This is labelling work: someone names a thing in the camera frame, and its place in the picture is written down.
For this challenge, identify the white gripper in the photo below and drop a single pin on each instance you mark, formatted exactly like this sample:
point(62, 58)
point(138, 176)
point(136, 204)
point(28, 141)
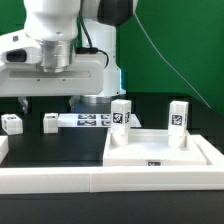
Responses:
point(83, 77)

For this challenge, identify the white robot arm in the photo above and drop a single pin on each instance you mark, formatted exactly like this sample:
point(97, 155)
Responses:
point(66, 48)

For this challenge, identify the white square table top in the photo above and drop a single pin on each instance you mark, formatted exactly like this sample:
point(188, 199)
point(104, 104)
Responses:
point(149, 147)

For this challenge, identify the white base marker plate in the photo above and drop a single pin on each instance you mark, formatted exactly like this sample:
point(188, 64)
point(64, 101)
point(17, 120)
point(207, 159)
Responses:
point(91, 120)

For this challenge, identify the white u-shaped obstacle fence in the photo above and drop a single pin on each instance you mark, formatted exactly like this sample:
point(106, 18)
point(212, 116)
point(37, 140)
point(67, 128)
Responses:
point(112, 179)

